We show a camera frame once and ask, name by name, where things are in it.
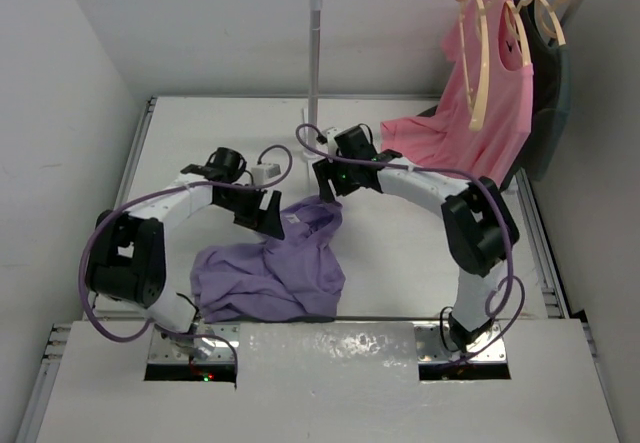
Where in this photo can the purple t shirt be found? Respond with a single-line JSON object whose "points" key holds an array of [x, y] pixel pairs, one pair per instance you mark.
{"points": [[296, 278]]}

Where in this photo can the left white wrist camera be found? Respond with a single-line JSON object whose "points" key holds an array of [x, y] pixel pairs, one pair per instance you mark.
{"points": [[264, 172]]}

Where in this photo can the dark grey t shirt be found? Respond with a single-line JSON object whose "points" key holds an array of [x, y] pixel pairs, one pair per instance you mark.
{"points": [[551, 99]]}

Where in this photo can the beige hanger in pink shirt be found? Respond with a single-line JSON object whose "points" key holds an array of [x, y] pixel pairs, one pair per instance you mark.
{"points": [[516, 27]]}

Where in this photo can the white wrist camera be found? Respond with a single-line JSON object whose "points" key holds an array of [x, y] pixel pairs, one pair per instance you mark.
{"points": [[327, 136], [264, 172]]}

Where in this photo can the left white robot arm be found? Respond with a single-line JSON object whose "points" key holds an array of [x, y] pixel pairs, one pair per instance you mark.
{"points": [[125, 257]]}

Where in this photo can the pink t shirt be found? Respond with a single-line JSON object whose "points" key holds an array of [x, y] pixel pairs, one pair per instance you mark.
{"points": [[444, 140]]}

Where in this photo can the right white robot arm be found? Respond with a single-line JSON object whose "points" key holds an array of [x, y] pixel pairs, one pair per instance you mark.
{"points": [[480, 230]]}

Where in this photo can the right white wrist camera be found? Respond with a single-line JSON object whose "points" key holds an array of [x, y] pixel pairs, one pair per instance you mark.
{"points": [[327, 136]]}

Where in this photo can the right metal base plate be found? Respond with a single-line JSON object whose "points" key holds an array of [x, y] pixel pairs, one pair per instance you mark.
{"points": [[435, 346]]}

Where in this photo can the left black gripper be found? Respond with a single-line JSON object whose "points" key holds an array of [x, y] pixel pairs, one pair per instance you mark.
{"points": [[270, 224]]}

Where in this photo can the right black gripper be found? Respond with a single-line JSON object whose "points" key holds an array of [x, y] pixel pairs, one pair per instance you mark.
{"points": [[325, 172]]}

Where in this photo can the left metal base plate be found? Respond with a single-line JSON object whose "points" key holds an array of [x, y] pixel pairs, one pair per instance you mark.
{"points": [[217, 347]]}

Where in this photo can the metal base plate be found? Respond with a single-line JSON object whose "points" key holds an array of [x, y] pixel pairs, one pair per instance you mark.
{"points": [[217, 347], [435, 346]]}

